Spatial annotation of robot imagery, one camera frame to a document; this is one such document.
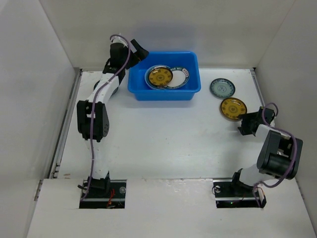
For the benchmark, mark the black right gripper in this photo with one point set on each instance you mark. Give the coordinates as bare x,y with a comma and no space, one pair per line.
248,123

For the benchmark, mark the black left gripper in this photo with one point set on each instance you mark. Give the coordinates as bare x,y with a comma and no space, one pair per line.
141,53

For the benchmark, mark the yellow patterned plate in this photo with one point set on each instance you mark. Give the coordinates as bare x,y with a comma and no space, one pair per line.
232,108
160,76

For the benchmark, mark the celadon blue pattern plate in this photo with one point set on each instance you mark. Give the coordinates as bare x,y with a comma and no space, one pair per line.
96,84
222,88

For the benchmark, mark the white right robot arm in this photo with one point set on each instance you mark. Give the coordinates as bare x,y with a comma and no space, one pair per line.
279,156

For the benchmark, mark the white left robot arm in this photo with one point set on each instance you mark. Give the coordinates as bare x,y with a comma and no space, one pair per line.
92,118

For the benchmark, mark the blue plastic bin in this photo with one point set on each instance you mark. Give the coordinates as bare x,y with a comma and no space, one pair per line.
184,62

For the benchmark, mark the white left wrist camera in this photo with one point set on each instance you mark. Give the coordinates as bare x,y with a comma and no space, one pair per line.
119,39

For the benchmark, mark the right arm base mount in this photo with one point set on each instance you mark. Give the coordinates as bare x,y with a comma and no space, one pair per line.
231,193

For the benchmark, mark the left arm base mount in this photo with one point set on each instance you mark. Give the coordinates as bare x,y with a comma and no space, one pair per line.
104,193

